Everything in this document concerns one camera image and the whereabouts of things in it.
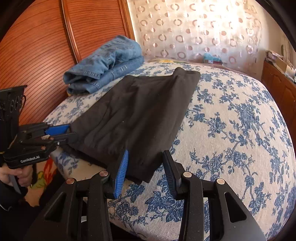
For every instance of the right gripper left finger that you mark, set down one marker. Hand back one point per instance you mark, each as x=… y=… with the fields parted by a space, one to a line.
x=117 y=172

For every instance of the person's left hand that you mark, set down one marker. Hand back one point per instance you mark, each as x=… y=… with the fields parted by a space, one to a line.
x=24 y=175

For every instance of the wooden slatted wardrobe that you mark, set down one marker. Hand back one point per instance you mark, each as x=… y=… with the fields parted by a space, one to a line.
x=40 y=40

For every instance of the cardboard box on cabinet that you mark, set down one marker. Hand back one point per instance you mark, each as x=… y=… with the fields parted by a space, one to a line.
x=281 y=64

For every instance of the pink circle-pattern curtain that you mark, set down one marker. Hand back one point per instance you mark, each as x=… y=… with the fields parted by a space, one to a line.
x=187 y=30

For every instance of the folded blue jeans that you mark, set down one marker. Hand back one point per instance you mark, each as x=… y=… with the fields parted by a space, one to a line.
x=116 y=58

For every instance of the black pants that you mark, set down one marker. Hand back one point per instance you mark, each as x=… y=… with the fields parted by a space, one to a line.
x=141 y=115

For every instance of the wooden side cabinet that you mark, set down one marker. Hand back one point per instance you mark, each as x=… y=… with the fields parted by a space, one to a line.
x=283 y=92

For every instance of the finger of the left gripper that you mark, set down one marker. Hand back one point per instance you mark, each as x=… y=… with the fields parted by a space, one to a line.
x=64 y=139
x=57 y=130

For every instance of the teal item on box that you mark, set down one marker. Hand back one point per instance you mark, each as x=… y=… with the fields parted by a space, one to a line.
x=209 y=59

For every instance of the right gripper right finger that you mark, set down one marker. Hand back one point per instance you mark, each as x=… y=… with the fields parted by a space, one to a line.
x=173 y=171

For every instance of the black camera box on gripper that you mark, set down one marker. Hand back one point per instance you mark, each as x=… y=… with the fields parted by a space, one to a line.
x=12 y=100

